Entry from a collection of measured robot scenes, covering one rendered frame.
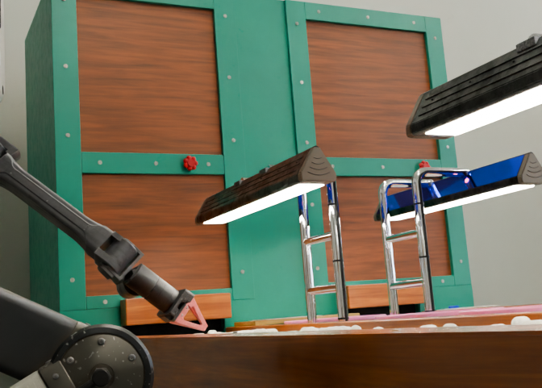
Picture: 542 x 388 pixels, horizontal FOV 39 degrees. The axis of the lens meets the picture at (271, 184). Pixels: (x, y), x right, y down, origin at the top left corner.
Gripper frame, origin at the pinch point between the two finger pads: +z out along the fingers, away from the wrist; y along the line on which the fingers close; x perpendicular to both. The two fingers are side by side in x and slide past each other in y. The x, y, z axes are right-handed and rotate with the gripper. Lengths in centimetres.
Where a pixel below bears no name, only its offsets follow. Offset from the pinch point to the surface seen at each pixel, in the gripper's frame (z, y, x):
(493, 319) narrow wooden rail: 19, -68, -13
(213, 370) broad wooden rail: -11, -57, 17
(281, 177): -10.2, -24.8, -28.7
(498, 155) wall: 107, 115, -176
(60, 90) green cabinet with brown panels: -59, 43, -38
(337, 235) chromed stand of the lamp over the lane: 11.4, -12.1, -32.6
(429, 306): 41, -12, -34
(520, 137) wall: 113, 114, -193
